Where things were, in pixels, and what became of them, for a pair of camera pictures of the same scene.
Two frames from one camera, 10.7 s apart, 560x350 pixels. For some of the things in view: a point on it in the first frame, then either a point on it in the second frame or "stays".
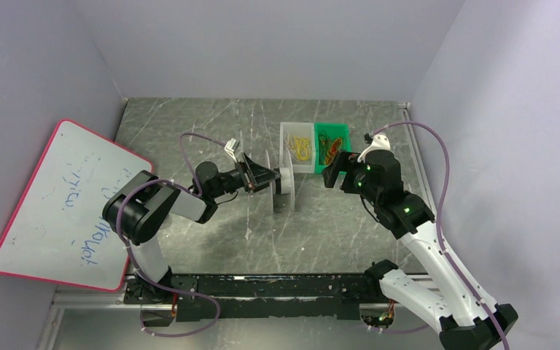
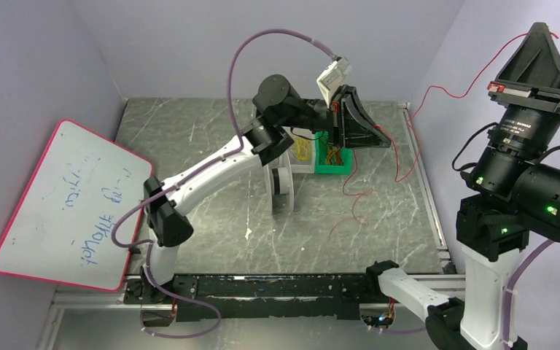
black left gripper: [249, 175] to [335, 117]
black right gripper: [341, 166] to [535, 98]
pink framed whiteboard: [57, 230] stays
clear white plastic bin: [297, 146] stays
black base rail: [214, 296] stays
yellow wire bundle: [302, 148] stays
